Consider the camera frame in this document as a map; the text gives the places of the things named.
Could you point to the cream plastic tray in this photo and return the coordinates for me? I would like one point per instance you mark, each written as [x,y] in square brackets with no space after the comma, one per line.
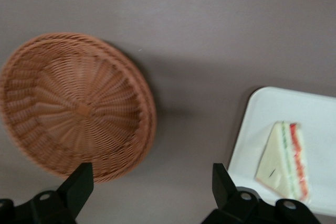
[315,119]

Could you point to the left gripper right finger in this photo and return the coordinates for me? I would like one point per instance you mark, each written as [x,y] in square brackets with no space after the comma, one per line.
[231,203]

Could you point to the round brown wicker basket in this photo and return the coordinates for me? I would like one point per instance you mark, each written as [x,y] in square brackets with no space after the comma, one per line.
[78,108]

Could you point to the triangular sandwich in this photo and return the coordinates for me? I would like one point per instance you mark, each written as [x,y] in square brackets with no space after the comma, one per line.
[275,155]

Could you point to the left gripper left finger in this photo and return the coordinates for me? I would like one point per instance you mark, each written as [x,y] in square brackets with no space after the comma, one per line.
[71,195]

